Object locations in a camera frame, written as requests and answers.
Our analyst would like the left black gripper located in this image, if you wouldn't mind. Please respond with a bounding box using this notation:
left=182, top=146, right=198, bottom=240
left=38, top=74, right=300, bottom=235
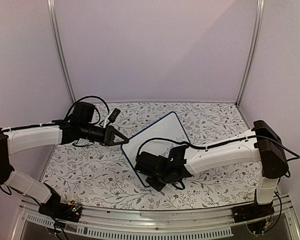
left=80, top=122, right=130, bottom=147

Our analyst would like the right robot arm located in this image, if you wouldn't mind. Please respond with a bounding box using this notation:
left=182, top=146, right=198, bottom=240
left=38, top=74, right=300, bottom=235
left=134, top=120, right=300, bottom=223

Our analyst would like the front aluminium rail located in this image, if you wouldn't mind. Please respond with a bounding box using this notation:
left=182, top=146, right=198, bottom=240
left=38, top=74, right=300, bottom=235
left=11, top=194, right=300, bottom=240

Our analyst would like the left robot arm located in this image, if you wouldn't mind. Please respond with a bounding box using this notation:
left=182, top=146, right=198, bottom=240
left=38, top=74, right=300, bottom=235
left=0, top=96, right=129, bottom=223

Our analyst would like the aluminium frame post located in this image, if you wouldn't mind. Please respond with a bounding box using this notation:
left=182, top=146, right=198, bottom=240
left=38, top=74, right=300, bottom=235
left=235, top=0, right=265, bottom=108
left=46, top=0, right=76, bottom=104

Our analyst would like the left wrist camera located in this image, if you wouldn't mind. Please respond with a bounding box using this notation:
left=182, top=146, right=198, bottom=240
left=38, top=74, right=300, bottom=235
left=103, top=108, right=121, bottom=128

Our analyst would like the right aluminium frame post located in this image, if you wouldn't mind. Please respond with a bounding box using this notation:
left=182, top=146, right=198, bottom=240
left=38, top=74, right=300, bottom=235
left=235, top=0, right=265, bottom=108

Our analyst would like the small blue-framed whiteboard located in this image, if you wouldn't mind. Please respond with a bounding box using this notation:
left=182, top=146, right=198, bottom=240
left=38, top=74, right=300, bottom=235
left=121, top=111, right=191, bottom=190

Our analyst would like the left aluminium frame post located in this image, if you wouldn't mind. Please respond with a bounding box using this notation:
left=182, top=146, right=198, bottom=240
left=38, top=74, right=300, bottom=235
left=46, top=0, right=76, bottom=104

